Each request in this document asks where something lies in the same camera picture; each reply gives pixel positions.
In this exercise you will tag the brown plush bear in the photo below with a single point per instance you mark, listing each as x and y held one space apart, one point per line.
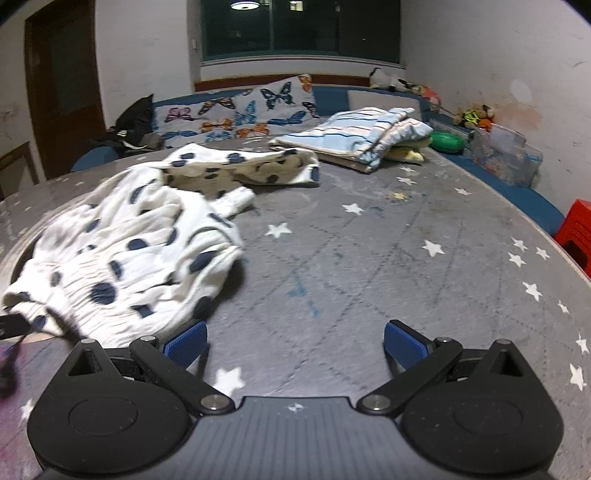
487 111

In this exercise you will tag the dark window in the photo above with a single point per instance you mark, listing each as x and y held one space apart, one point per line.
300 27

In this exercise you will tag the red box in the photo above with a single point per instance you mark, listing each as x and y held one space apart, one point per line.
577 230

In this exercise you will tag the pink plush toy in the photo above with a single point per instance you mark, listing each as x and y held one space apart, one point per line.
429 94

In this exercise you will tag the black and white plush toy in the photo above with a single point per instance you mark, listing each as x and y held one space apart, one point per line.
383 79

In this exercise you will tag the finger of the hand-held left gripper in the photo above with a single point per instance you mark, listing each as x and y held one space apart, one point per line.
10 326

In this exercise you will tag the clear plastic box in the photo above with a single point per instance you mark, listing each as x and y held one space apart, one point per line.
505 154

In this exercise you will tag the square butterfly print pillow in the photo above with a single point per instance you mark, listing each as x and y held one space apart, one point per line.
277 99

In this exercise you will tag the green ball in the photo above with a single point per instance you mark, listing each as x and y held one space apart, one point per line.
447 142

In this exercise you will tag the blue striped folded cloth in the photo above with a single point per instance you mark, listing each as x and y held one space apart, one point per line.
351 134

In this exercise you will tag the blue sofa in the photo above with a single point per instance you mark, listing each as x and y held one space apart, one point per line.
330 98

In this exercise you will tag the grey star tablecloth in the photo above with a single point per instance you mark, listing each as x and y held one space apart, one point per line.
346 258

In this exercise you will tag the black bag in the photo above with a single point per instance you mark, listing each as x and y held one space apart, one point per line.
136 113

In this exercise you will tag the wooden wall rail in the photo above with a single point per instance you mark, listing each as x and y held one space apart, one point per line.
240 82

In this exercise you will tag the brown wooden door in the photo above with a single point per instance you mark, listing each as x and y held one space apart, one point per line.
64 83

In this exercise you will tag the long butterfly print pillow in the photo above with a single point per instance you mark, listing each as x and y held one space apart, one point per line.
194 117

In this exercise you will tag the yellow cloth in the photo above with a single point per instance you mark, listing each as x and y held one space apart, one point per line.
408 155

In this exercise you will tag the white polka dot pants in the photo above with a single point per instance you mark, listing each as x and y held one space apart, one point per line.
120 249

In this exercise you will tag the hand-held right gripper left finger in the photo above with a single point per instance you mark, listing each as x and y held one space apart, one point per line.
187 342

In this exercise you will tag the black bag and clothes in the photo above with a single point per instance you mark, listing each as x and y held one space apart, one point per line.
129 143

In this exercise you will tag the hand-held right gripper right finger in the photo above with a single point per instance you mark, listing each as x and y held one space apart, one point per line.
406 344

